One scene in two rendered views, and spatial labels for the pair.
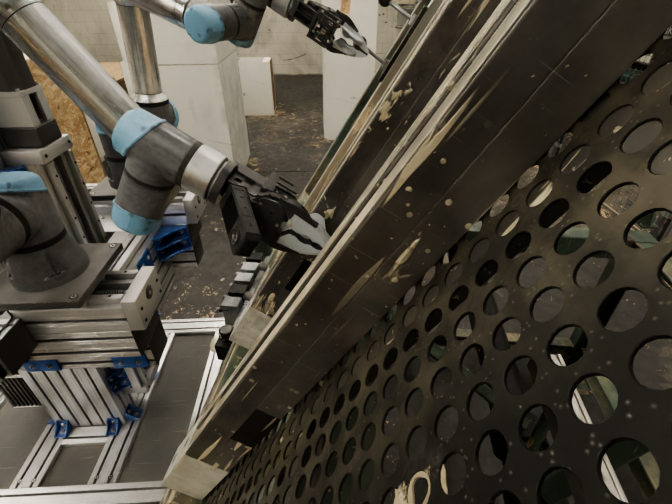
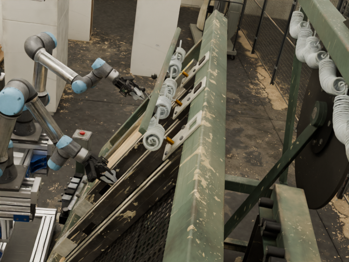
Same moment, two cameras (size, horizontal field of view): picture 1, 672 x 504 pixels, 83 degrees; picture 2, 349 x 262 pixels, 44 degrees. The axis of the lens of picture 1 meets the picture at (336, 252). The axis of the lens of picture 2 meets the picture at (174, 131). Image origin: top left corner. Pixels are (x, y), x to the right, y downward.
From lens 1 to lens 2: 168 cm
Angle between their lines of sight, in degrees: 7
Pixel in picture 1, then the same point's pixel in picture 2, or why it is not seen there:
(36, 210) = (11, 154)
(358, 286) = (119, 193)
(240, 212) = (91, 169)
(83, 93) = (44, 124)
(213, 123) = not seen: hidden behind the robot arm
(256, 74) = (78, 7)
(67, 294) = (13, 186)
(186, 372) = (25, 237)
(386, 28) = not seen: outside the picture
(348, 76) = (155, 28)
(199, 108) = not seen: hidden behind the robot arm
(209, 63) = (51, 24)
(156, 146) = (70, 148)
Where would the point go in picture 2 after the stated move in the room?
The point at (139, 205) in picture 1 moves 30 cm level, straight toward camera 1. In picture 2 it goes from (59, 162) to (80, 198)
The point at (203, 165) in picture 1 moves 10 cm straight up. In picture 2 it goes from (82, 154) to (83, 137)
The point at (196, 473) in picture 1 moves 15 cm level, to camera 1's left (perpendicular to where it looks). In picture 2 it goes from (67, 245) to (36, 241)
